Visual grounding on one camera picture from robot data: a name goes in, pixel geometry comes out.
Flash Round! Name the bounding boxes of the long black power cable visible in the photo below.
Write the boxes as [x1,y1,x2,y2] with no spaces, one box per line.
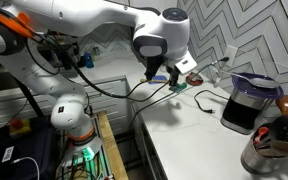
[127,56,231,134]

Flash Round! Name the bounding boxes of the white QR code label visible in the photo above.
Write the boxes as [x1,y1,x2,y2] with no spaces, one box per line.
[1,145,15,164]

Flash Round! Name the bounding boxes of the wooden board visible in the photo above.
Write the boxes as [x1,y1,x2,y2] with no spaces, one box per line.
[95,111,129,180]

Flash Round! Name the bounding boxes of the steel utensil holder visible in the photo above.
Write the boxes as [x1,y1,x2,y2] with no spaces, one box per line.
[240,123,288,175]

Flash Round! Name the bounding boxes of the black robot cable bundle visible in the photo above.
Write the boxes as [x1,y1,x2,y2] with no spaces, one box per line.
[25,33,172,101]

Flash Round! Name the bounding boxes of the tan wooden utensil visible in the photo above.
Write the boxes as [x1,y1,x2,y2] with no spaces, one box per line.
[257,139,288,159]

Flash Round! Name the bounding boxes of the blue bottle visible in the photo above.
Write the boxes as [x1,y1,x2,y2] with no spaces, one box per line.
[83,51,95,69]

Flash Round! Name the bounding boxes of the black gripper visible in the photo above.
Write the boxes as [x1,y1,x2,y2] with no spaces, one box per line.
[166,65,181,88]

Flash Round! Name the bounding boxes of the coffee maker power cord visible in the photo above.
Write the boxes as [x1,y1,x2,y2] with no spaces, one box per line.
[193,89,230,114]

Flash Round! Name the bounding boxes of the white cable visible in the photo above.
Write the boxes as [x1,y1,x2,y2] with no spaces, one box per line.
[12,156,41,180]

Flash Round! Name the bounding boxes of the black coffee maker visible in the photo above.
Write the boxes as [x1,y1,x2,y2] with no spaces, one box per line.
[219,72,285,135]

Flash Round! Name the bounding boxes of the wooden spatula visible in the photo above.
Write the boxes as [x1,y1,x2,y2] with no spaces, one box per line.
[139,78,170,84]

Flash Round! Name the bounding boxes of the red and black round dish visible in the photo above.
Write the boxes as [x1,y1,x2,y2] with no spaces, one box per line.
[185,71,204,86]

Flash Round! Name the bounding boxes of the black countertop appliance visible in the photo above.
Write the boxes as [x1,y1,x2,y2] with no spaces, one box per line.
[37,43,82,71]

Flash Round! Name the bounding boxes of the white wall outlet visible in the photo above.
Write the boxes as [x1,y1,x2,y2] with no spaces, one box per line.
[223,44,239,68]

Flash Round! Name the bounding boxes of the red emergency stop button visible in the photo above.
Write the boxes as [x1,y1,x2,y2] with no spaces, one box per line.
[8,118,32,138]

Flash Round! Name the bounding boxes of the red utensil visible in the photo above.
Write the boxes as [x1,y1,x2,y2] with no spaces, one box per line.
[253,126,270,145]

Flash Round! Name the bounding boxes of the black bag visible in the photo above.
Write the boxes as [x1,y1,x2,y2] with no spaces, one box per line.
[0,116,58,180]

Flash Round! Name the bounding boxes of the silver spoon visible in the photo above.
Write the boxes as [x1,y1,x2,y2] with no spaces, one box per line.
[222,69,281,89]

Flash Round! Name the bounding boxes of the black camera tripod stand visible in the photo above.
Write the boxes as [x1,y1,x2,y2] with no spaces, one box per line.
[12,76,45,118]

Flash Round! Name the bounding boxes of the green cup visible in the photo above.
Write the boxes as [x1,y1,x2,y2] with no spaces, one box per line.
[168,82,188,94]

